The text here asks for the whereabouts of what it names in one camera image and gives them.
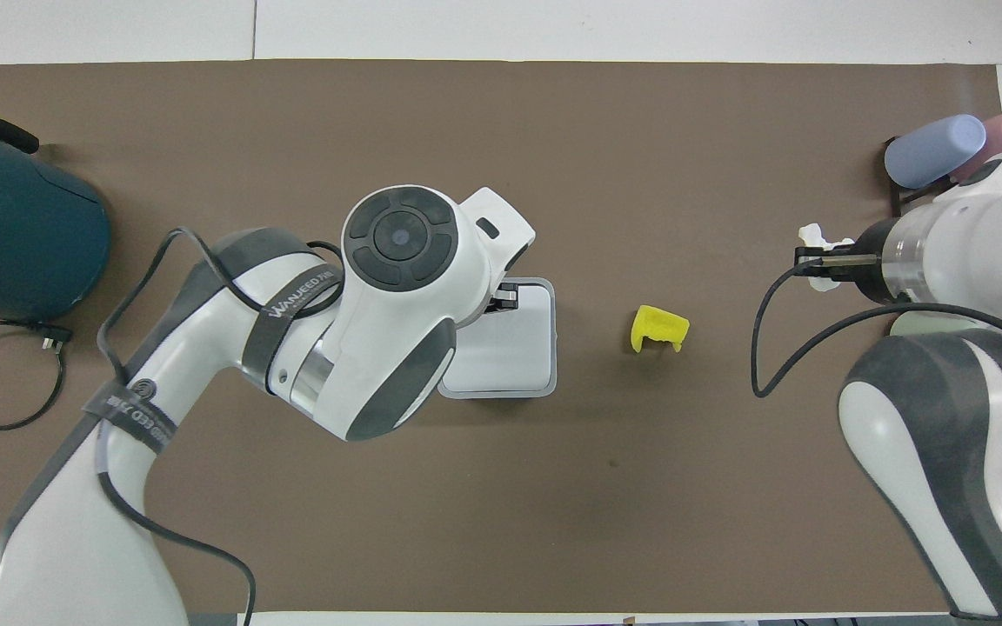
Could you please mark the yellow crumpled trash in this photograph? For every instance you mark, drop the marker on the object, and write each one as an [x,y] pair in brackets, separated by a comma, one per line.
[657,326]

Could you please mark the white bin with grey rim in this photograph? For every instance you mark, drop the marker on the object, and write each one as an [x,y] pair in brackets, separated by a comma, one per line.
[514,348]

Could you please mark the dark teal kettle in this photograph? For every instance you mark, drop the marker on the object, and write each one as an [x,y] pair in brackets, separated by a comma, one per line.
[14,235]

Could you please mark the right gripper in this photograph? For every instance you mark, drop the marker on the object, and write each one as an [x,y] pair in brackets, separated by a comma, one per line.
[877,261]

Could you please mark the white paper trash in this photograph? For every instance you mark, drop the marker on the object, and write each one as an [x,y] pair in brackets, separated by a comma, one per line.
[812,233]

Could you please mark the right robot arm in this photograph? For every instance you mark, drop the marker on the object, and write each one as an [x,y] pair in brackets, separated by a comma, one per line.
[971,235]

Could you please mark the blue cup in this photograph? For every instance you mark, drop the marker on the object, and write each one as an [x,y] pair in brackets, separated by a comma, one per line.
[936,149]

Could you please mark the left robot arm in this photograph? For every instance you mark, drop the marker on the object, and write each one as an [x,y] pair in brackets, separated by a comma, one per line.
[397,287]

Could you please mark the black cup rack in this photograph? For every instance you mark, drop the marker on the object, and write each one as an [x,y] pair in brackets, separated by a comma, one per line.
[898,202]

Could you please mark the pale green plate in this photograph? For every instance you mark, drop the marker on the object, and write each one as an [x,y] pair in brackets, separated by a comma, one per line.
[923,323]

